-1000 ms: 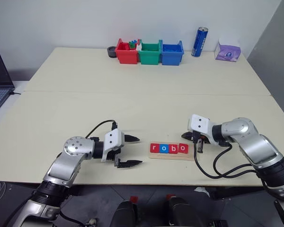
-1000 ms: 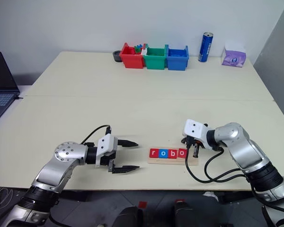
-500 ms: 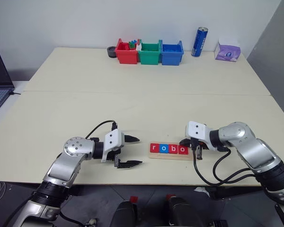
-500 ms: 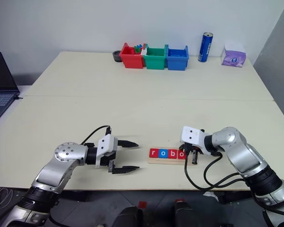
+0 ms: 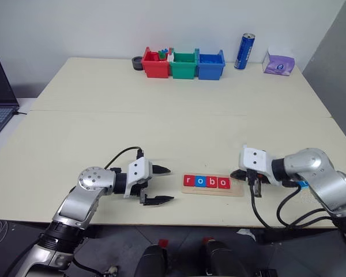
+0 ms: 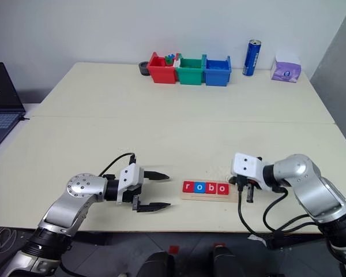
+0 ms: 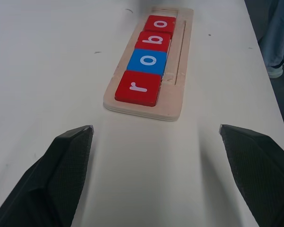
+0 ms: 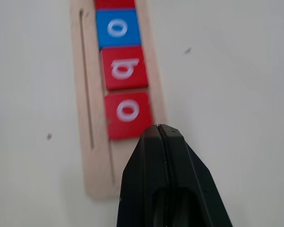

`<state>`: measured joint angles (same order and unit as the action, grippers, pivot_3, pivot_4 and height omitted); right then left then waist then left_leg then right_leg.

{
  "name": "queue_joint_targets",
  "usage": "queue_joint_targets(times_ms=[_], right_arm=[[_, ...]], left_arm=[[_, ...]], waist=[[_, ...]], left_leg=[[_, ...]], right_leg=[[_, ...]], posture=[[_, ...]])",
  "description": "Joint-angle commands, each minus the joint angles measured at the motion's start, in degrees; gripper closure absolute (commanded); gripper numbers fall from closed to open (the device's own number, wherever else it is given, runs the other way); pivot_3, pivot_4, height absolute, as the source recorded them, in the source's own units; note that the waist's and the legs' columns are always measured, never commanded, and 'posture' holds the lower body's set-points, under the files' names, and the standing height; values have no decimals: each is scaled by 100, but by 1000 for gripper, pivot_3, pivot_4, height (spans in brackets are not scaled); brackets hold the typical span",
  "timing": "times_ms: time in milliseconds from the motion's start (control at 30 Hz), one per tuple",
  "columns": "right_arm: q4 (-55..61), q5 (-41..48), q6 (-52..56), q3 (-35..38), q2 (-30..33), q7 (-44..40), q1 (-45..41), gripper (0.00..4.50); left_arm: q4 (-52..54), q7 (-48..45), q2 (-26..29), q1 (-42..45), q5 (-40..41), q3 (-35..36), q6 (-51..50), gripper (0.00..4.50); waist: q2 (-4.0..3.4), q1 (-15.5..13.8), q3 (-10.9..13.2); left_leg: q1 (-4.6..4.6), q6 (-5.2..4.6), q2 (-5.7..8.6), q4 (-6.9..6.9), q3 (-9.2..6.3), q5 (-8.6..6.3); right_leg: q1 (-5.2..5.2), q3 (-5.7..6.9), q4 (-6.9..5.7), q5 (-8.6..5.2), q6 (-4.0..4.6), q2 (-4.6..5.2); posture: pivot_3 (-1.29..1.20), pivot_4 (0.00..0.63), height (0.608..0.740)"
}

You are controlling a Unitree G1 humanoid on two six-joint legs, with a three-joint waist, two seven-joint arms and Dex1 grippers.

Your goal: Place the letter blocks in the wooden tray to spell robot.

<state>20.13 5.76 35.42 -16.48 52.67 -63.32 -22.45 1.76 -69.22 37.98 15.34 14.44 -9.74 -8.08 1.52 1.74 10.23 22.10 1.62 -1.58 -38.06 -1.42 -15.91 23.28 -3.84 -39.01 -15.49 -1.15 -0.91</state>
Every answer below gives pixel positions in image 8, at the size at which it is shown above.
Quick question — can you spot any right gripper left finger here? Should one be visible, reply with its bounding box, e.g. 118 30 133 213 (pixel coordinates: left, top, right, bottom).
115 124 168 227

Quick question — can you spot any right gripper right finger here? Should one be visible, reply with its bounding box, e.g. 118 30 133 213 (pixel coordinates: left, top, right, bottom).
159 124 234 227

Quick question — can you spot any red letter tile b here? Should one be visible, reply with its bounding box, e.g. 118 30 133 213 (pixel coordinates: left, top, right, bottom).
100 46 150 92

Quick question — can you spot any blue tile letter o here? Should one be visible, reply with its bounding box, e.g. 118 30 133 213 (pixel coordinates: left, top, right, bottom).
95 9 143 50

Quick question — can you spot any wooden letter tray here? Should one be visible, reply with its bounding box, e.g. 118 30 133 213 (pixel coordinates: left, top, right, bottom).
70 0 168 201

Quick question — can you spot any red letter tile o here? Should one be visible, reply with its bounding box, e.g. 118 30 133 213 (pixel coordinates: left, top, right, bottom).
104 91 155 141

